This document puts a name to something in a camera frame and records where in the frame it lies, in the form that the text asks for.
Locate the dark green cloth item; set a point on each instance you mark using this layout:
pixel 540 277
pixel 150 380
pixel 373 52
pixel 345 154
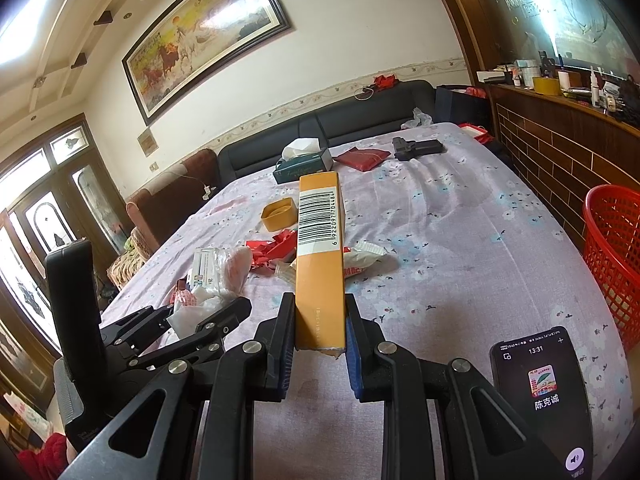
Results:
pixel 300 171

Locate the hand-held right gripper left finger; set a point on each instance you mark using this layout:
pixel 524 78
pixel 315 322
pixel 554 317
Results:
pixel 286 355

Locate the black padded headboard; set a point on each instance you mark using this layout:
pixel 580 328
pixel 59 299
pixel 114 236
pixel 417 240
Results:
pixel 350 110

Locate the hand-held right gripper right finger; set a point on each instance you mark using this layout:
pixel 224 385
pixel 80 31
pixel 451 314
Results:
pixel 352 360

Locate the yellow tape roll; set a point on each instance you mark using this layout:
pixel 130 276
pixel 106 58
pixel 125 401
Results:
pixel 545 86

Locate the black cloth item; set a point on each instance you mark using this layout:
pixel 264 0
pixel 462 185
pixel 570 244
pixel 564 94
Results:
pixel 417 147

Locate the small open yellow box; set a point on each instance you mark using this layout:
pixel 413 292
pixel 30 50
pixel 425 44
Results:
pixel 280 217

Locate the crumpled red wrapper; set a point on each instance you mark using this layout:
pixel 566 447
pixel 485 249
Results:
pixel 267 252

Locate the red gift bag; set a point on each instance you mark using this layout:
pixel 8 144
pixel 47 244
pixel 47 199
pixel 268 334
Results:
pixel 475 132

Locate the white plastic wrapper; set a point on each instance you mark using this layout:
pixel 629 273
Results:
pixel 187 317

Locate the white medicine box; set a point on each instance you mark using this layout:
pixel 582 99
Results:
pixel 205 267

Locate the wooden door with glass panes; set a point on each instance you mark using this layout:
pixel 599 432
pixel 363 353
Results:
pixel 30 220

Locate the red ribbon bow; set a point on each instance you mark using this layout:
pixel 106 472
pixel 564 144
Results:
pixel 385 81

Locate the red plastic basket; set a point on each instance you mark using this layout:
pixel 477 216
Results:
pixel 607 260

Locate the small red patterned packet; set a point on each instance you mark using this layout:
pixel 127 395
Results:
pixel 182 297

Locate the framed horse painting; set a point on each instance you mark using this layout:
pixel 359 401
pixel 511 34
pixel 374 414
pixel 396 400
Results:
pixel 200 40

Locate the red cloth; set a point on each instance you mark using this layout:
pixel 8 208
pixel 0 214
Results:
pixel 47 457

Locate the brown armchair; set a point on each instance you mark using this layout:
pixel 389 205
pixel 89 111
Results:
pixel 165 205

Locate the long yellow cardboard box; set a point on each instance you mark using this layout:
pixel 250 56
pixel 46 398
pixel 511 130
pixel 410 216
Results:
pixel 320 285

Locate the floral pink bedsheet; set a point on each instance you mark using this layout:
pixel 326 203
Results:
pixel 450 240

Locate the clear plastic wrapper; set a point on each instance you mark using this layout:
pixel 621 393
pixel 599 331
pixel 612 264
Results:
pixel 285 274

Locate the white and red snack wrapper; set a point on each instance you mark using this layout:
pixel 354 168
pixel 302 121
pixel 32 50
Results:
pixel 362 260

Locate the black smartphone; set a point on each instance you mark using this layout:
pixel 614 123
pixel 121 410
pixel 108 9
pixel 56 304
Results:
pixel 545 360

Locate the white plastic bag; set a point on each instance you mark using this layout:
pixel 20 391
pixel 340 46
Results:
pixel 419 119

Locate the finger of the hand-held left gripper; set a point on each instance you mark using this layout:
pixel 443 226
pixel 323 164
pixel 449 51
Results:
pixel 225 321
pixel 145 321

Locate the red cloth item far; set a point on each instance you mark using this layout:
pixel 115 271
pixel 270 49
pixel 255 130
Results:
pixel 362 157

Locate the small wall plaque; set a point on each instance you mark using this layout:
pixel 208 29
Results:
pixel 147 141

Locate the wooden brick-patterned counter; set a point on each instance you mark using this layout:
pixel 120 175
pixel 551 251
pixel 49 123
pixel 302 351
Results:
pixel 545 160

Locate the pinkish plastic bag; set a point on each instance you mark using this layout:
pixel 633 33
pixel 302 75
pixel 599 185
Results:
pixel 237 267

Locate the large wall mirror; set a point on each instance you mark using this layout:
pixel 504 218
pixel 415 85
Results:
pixel 575 10

